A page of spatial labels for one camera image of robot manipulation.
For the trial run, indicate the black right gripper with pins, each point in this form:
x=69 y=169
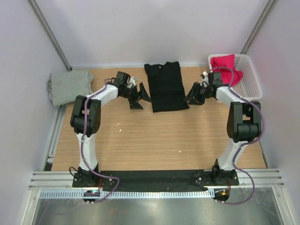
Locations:
x=191 y=96

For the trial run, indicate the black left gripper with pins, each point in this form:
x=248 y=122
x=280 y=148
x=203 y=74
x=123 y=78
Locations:
x=133 y=104

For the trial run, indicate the black t shirt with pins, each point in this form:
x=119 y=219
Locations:
x=166 y=87

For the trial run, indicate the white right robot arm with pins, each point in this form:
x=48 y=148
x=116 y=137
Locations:
x=244 y=124

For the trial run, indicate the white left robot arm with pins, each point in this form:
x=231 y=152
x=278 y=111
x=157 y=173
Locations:
x=86 y=120

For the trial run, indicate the pink t shirt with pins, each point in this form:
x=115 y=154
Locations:
x=226 y=66

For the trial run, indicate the white plastic laundry basket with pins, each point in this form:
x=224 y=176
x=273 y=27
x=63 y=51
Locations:
x=249 y=86

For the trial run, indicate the grey folded t shirt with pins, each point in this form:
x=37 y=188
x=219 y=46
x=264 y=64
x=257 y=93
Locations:
x=64 y=87

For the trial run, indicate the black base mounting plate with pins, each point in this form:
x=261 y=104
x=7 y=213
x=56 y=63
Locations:
x=156 y=181

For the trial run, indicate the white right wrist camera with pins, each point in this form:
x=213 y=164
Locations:
x=205 y=79

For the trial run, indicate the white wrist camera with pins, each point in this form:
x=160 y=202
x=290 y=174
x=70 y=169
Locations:
x=205 y=79
x=132 y=82

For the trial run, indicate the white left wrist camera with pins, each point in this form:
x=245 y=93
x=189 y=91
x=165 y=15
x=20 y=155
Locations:
x=132 y=82

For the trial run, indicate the white slotted cable duct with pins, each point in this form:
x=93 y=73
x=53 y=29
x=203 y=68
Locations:
x=93 y=194

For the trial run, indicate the aluminium frame rail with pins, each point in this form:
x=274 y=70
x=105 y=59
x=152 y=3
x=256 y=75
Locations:
x=252 y=177

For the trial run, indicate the right aluminium corner post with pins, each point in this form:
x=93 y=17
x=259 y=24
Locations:
x=268 y=8

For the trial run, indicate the aluminium corner post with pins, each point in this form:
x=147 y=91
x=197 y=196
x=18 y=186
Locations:
x=48 y=31
x=268 y=8

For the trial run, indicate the left aluminium corner post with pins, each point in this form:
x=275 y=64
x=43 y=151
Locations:
x=48 y=31

